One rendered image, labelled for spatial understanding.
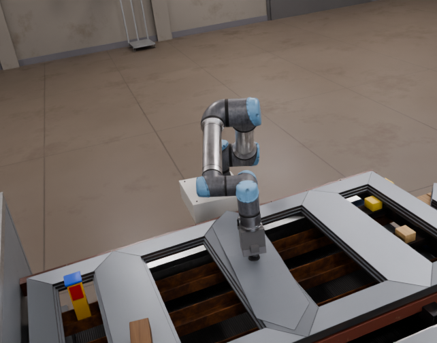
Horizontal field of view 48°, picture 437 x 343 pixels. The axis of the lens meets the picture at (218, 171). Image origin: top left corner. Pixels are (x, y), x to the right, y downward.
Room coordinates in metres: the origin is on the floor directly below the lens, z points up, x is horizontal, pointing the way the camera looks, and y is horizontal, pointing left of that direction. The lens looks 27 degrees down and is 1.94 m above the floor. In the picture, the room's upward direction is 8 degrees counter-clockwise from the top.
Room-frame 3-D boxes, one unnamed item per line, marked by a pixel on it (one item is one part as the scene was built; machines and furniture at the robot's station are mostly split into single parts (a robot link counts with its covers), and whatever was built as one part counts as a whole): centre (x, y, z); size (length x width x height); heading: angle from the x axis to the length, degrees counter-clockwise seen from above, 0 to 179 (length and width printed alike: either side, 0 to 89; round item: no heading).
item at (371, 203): (1.79, -0.65, 0.79); 0.06 x 0.05 x 0.04; 18
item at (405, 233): (1.54, -0.69, 0.79); 0.06 x 0.05 x 0.04; 18
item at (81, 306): (1.42, 0.57, 0.78); 0.05 x 0.05 x 0.19; 18
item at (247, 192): (1.44, -0.09, 1.10); 0.09 x 0.08 x 0.11; 175
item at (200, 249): (1.95, -0.11, 0.67); 1.30 x 0.20 x 0.03; 108
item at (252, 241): (1.43, -0.09, 0.95); 0.10 x 0.09 x 0.16; 5
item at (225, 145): (2.19, -0.01, 0.94); 0.13 x 0.12 x 0.14; 86
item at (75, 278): (1.42, 0.57, 0.88); 0.06 x 0.06 x 0.02; 18
